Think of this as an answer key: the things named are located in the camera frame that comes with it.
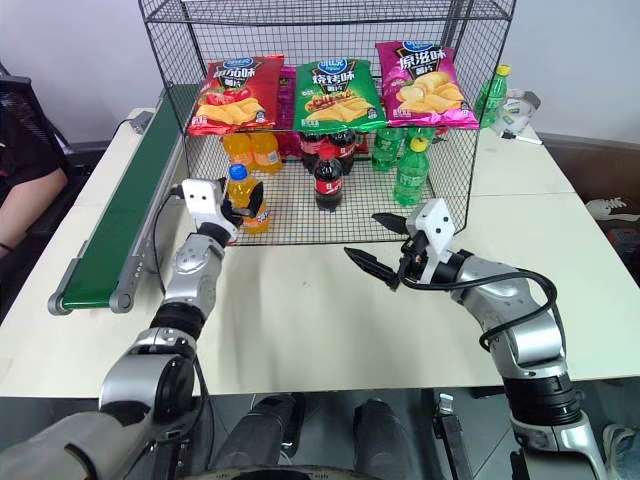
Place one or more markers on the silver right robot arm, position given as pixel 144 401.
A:
pixel 520 320

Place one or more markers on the seated person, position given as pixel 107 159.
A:
pixel 27 195

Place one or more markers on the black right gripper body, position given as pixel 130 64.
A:
pixel 413 262

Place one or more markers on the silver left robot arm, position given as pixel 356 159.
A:
pixel 190 280

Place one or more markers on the black metal bracket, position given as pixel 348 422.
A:
pixel 452 435

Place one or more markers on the red potato chips bag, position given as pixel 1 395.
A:
pixel 235 100

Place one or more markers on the dark rounded robot leg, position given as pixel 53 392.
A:
pixel 265 435
pixel 390 440

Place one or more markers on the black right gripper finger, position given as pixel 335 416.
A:
pixel 391 222
pixel 372 264

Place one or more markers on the grey sneaker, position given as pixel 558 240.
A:
pixel 622 450

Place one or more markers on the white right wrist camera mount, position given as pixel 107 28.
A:
pixel 436 225

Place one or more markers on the white toothed plastic part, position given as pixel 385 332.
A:
pixel 612 207

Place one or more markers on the pink snack bag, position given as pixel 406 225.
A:
pixel 287 100

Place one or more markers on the cola bottle red cap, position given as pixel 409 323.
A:
pixel 328 182

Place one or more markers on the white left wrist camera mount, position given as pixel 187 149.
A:
pixel 200 200

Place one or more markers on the green conveyor belt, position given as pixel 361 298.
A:
pixel 130 195

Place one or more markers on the orange soda bottle blue cap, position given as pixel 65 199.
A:
pixel 245 197

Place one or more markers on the green potato chips bag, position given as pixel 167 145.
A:
pixel 337 95

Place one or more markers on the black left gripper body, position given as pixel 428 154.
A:
pixel 231 209

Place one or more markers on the magenta potato chips bag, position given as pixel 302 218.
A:
pixel 425 85

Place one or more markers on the white marker pen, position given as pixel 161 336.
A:
pixel 522 138

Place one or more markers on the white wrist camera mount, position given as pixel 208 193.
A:
pixel 436 225
pixel 200 200

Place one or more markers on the green soda bottle yellow cap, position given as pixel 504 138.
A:
pixel 411 175
pixel 492 97

